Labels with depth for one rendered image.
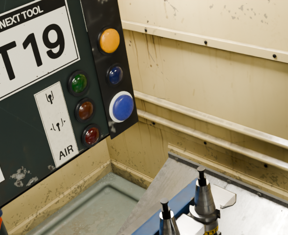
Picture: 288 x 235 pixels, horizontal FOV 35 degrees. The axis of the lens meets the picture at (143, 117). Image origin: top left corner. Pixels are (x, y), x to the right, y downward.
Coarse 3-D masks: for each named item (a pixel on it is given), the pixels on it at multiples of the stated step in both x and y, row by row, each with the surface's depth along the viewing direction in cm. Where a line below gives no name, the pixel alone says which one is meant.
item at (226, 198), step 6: (216, 186) 101; (216, 192) 99; (222, 192) 99; (228, 192) 99; (216, 198) 98; (222, 198) 97; (228, 198) 97; (234, 198) 97; (222, 204) 96; (228, 204) 96
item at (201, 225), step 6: (180, 216) 94; (186, 216) 94; (180, 222) 93; (186, 222) 93; (192, 222) 92; (198, 222) 92; (180, 228) 92; (186, 228) 91; (192, 228) 91; (198, 228) 91; (204, 228) 91; (186, 234) 90; (192, 234) 90; (198, 234) 90
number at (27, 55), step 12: (36, 24) 40; (48, 24) 41; (60, 24) 42; (24, 36) 40; (36, 36) 41; (48, 36) 42; (60, 36) 43; (24, 48) 40; (36, 48) 41; (48, 48) 42; (60, 48) 43; (24, 60) 40; (36, 60) 41; (48, 60) 42; (60, 60) 43; (36, 72) 42
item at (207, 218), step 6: (216, 204) 95; (192, 210) 94; (216, 210) 94; (192, 216) 94; (198, 216) 92; (204, 216) 92; (210, 216) 92; (216, 216) 95; (204, 222) 93; (210, 222) 93; (216, 222) 93
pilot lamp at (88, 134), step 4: (92, 128) 48; (96, 128) 49; (88, 132) 48; (92, 132) 48; (96, 132) 49; (88, 136) 48; (92, 136) 48; (96, 136) 49; (88, 140) 48; (92, 140) 49; (96, 140) 49; (88, 144) 49; (92, 144) 49
